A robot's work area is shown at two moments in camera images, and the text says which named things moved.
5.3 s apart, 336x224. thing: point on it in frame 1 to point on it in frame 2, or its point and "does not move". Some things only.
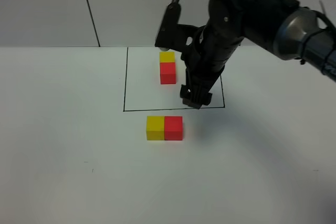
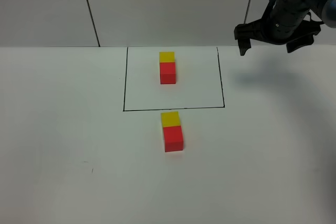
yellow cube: (155, 128) to (170, 119)
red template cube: (167, 73) does not move
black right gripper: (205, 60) to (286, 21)
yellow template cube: (165, 57) does not move
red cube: (173, 128) to (173, 138)
